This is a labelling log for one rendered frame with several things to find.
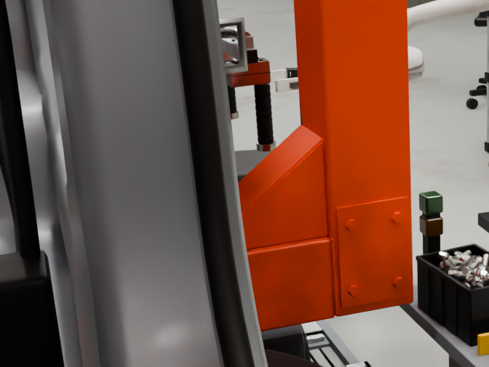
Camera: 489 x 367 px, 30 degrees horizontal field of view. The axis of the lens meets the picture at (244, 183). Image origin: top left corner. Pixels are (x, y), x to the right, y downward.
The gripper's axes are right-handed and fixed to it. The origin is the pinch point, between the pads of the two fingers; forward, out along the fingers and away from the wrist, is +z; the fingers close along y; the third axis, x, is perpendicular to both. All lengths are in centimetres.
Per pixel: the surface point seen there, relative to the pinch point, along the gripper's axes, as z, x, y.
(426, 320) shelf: -9, -38, -70
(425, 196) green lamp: -16, -17, -56
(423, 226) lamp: -16, -24, -56
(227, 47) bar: 16.6, 13.6, -23.0
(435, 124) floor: -156, -83, 232
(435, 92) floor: -193, -82, 309
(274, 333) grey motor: 19, -42, -55
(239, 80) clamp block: 17.7, 8.5, -36.7
